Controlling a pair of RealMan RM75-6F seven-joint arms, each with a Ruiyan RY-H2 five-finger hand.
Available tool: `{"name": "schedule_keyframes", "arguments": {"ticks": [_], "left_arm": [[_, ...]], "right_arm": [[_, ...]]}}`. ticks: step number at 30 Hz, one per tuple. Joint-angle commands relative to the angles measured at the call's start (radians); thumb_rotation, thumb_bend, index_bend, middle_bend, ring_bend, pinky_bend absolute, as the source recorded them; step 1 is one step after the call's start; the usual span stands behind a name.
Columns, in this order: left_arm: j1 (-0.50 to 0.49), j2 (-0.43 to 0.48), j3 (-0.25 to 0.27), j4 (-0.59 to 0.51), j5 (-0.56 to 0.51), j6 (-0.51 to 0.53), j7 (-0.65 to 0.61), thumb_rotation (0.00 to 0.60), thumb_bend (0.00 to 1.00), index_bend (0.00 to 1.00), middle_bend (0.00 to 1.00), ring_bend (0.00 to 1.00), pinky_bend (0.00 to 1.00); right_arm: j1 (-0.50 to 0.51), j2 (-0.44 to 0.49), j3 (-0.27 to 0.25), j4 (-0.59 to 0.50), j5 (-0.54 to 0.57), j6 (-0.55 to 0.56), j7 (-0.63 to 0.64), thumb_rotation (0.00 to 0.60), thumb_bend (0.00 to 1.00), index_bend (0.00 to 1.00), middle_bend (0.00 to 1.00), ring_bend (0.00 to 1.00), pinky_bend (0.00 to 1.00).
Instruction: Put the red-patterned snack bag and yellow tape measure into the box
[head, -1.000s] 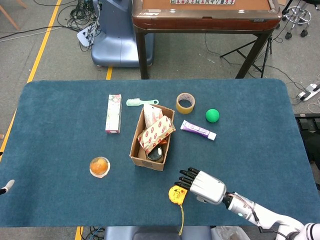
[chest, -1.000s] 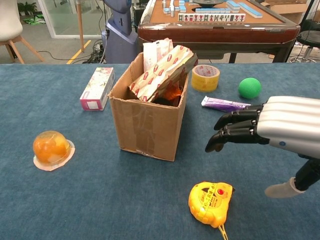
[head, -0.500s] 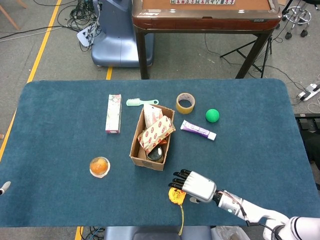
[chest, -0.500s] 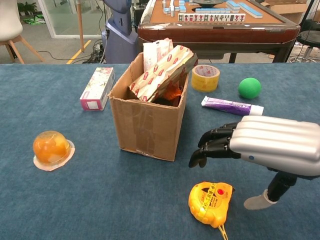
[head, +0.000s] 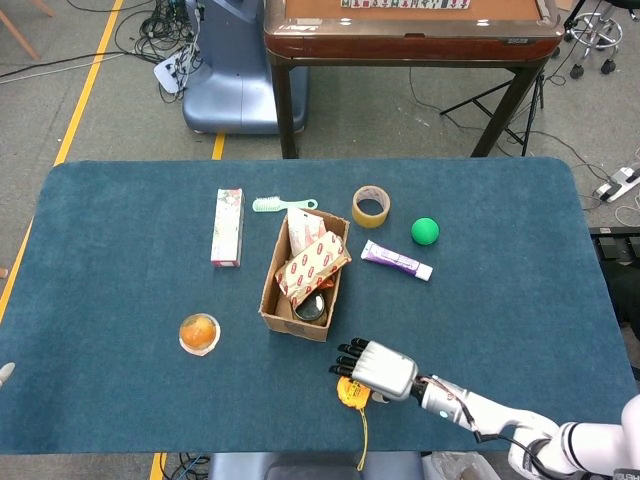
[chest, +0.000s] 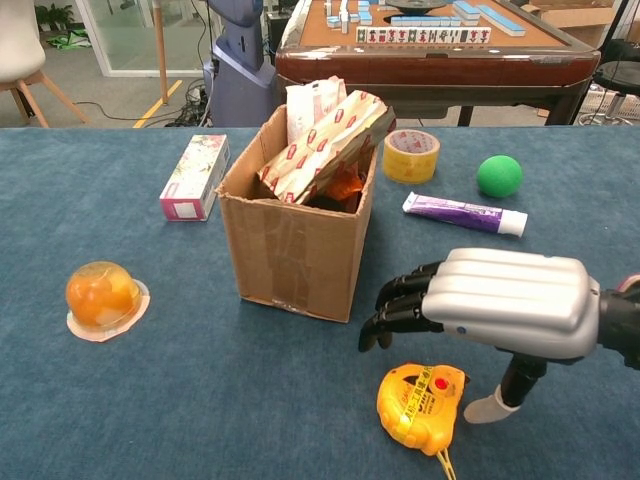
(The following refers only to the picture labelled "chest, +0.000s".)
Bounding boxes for green ball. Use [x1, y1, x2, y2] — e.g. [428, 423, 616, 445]
[476, 154, 524, 199]

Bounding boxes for chrome stool with casters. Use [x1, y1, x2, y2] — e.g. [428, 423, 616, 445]
[579, 59, 640, 126]

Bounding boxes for blue felt table mat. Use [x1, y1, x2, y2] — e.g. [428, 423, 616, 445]
[0, 125, 640, 480]

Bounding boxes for blue backed mahjong tile stack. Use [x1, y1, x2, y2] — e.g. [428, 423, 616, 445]
[324, 0, 374, 35]
[477, 4, 527, 38]
[452, 0, 484, 22]
[389, 15, 464, 28]

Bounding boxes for green potted plant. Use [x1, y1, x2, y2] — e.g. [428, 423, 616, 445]
[34, 3, 76, 31]

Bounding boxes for yellow tape measure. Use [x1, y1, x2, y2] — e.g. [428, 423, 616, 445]
[375, 363, 471, 480]

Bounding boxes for white chair wooden legs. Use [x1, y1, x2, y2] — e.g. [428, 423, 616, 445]
[0, 0, 90, 129]

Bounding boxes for wooden pole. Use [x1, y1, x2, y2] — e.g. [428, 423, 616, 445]
[152, 0, 170, 106]

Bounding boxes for black cable tangle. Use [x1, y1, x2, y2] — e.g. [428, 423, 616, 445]
[167, 79, 216, 129]

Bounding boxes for face-up mahjong tile row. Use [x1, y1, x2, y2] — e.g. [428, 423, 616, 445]
[355, 25, 493, 45]

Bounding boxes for red patterned snack packet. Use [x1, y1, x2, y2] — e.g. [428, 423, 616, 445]
[257, 89, 397, 205]

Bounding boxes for brown mahjong table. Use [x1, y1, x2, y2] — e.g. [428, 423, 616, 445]
[274, 0, 601, 127]

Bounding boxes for white red-print paper bag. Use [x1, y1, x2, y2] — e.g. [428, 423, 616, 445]
[285, 75, 348, 146]

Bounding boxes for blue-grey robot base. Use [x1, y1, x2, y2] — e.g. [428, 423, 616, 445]
[202, 0, 277, 129]

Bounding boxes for orange fruit jelly cup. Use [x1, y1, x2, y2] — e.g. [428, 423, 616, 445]
[65, 260, 151, 344]

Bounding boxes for yellow packing tape roll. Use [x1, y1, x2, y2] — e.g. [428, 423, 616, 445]
[382, 128, 442, 185]

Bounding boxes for tall white pink box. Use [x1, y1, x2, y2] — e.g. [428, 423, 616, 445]
[158, 133, 232, 223]

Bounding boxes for open cardboard box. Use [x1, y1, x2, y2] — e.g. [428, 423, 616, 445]
[214, 103, 379, 324]

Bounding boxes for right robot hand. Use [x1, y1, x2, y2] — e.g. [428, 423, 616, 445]
[357, 248, 601, 425]

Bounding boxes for orange snack wrapper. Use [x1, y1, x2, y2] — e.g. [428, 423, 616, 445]
[319, 167, 366, 204]

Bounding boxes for purple white tube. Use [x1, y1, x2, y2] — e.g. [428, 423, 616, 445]
[402, 191, 529, 238]

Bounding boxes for white plastic basket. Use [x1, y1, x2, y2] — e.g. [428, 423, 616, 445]
[584, 82, 640, 126]

